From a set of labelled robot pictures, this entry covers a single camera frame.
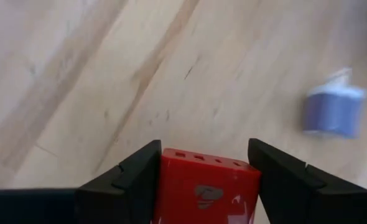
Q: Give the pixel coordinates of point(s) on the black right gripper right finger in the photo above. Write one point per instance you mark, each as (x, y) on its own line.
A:
(311, 202)

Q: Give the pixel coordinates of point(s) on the purple wall charger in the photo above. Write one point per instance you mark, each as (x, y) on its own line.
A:
(332, 115)

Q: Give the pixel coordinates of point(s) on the red cube power adapter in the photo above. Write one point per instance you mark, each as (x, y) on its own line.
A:
(202, 180)

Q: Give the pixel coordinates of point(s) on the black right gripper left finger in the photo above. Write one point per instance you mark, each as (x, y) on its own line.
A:
(77, 208)

